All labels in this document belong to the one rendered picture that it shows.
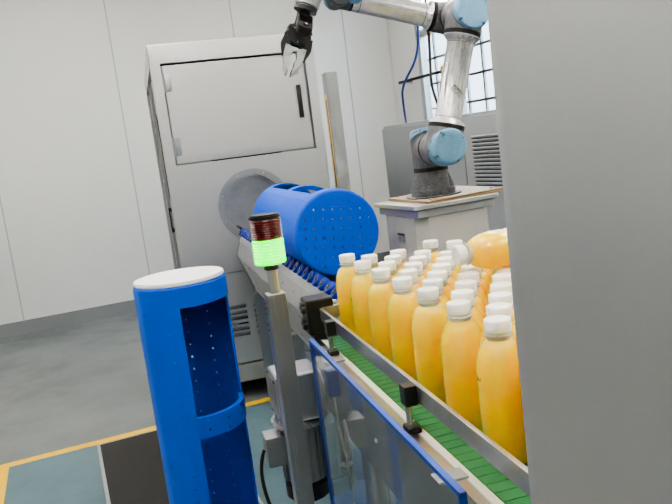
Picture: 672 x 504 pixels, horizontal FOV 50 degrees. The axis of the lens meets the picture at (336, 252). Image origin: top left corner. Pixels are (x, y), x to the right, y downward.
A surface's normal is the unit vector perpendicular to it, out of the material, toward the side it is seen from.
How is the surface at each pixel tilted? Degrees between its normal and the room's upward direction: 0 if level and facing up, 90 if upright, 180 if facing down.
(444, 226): 90
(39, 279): 90
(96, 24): 90
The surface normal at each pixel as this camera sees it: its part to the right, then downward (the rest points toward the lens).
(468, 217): 0.37, 0.10
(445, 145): 0.19, 0.26
